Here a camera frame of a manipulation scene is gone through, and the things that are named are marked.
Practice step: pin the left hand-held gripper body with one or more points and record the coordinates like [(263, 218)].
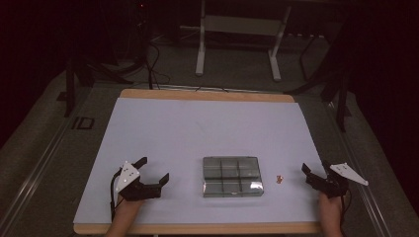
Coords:
[(135, 191)]

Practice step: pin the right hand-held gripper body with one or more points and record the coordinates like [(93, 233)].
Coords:
[(329, 186)]

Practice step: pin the small copper-coloured metal piece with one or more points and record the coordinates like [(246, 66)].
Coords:
[(280, 179)]

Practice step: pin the clear plastic compartment box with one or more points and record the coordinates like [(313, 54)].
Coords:
[(232, 177)]

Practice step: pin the person's left hand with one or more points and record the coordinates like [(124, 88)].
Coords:
[(128, 209)]

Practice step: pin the person's right hand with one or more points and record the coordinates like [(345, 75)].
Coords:
[(331, 209)]

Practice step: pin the white table mat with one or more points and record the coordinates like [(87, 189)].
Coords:
[(197, 131)]

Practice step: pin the black stand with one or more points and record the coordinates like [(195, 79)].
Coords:
[(339, 89), (82, 72)]

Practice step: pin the metal floor rail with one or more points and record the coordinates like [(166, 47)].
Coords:
[(369, 197), (31, 174)]

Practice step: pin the white metal desk frame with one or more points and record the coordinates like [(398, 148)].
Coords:
[(242, 25)]

